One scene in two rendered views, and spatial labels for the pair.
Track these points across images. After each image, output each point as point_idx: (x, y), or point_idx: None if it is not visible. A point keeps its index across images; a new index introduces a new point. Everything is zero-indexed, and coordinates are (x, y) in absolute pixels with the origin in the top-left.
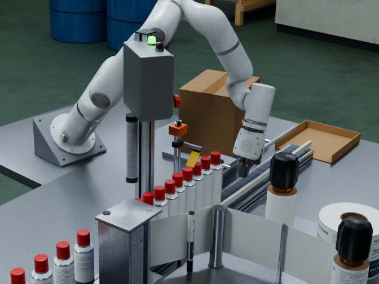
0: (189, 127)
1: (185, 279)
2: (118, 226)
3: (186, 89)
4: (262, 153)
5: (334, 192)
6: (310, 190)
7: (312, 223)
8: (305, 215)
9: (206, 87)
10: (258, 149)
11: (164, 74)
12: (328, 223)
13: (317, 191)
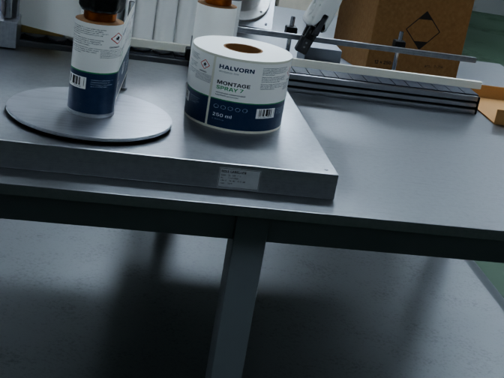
0: (344, 17)
1: (58, 55)
2: None
3: None
4: (325, 22)
5: (421, 128)
6: (397, 116)
7: (286, 100)
8: (328, 116)
9: None
10: (316, 10)
11: None
12: (204, 38)
13: (402, 119)
